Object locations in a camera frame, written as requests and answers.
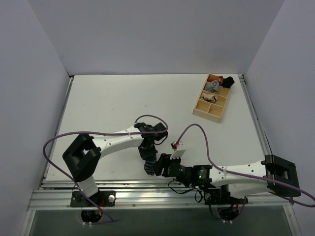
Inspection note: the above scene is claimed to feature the grey rolled garment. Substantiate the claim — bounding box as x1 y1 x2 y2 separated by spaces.
204 80 220 93

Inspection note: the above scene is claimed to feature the navy striped underwear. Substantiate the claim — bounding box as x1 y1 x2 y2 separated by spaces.
144 157 157 176

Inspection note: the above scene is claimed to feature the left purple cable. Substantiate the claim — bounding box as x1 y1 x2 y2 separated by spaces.
43 115 169 224

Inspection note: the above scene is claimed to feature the purple cable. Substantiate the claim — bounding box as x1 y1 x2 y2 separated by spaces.
43 115 169 224
172 123 315 219

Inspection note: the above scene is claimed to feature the black rolled garment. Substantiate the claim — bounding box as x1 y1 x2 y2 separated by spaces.
221 76 235 89

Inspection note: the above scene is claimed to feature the aluminium rail frame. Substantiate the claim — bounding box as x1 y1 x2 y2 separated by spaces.
20 179 301 236

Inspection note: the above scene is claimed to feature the beige rolled garment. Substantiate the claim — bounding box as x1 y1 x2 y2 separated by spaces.
200 93 217 103

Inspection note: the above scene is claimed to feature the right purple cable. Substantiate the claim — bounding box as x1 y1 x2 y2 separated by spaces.
172 123 315 219

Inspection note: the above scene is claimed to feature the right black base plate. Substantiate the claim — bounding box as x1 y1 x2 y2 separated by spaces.
203 188 248 205

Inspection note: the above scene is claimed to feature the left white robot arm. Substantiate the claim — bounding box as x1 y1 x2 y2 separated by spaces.
63 122 168 206

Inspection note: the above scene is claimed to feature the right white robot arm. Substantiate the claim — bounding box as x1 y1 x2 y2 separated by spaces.
154 144 301 203

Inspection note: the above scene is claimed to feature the orange rolled garment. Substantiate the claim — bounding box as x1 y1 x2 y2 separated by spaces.
217 76 224 85

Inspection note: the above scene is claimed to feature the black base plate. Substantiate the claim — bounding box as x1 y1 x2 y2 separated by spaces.
203 188 248 205
70 190 116 207

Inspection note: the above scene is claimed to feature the wooden compartment tray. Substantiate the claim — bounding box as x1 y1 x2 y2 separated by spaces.
192 74 235 123

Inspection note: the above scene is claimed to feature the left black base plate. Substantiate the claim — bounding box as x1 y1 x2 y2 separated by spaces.
70 190 116 207

